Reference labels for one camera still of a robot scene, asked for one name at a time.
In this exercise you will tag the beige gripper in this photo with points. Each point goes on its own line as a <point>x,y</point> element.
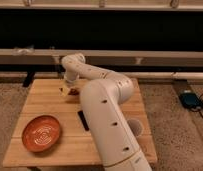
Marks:
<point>68,84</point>

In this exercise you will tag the red chili pepper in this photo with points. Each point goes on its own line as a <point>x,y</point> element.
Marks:
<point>74,91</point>

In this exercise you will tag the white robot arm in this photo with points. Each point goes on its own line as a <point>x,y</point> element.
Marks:
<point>100,100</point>

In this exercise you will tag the black smartphone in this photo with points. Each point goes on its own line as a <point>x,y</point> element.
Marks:
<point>83,120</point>

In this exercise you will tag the orange patterned plate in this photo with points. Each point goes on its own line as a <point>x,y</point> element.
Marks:
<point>41,133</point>

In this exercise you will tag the blue foot pedal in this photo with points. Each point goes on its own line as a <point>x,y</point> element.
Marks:
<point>189,100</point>

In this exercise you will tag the black bracket foot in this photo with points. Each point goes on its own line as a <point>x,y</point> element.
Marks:
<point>28,79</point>

